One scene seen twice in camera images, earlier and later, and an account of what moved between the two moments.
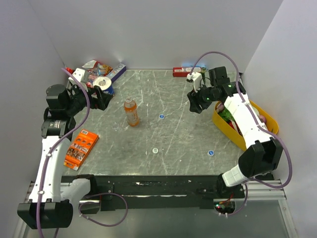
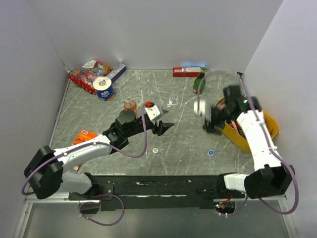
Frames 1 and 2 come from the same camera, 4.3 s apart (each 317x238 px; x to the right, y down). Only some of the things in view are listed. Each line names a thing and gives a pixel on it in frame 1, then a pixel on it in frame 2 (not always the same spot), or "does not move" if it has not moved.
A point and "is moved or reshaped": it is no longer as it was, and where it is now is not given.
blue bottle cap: (211, 152) does not move
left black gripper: (103, 98) -> (162, 128)
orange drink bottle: (130, 106) does not move
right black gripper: (194, 100) -> (211, 128)
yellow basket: (233, 134) does not move
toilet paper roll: (105, 84) does not move
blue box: (192, 65) does not move
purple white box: (117, 71) does not move
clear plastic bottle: (115, 126) is moved or reshaped
